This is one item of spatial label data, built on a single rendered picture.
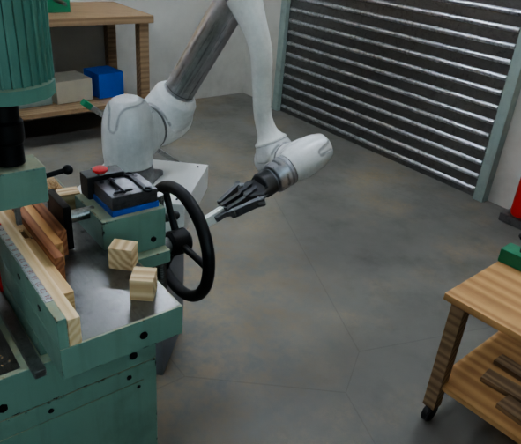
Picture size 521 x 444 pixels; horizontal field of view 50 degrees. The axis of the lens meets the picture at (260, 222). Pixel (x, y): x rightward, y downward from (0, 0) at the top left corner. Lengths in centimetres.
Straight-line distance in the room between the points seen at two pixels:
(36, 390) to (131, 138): 93
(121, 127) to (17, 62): 85
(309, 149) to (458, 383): 95
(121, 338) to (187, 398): 114
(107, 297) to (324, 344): 145
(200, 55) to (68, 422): 115
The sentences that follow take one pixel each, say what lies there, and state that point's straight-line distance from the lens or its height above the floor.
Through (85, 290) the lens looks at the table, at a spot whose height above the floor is 90.
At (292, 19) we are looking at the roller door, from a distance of 488.
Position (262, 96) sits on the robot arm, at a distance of 165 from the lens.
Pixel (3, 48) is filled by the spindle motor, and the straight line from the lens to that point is 94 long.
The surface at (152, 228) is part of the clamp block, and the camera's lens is 115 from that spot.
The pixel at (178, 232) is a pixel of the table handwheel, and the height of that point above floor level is 84.
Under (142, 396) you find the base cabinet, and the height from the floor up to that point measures 63.
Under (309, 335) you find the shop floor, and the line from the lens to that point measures 235.
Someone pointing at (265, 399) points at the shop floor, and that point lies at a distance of 207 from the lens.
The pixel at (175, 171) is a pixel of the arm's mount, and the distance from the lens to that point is 197.
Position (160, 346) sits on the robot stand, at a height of 14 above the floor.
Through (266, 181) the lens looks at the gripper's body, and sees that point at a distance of 152.
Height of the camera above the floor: 148
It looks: 28 degrees down
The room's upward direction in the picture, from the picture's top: 5 degrees clockwise
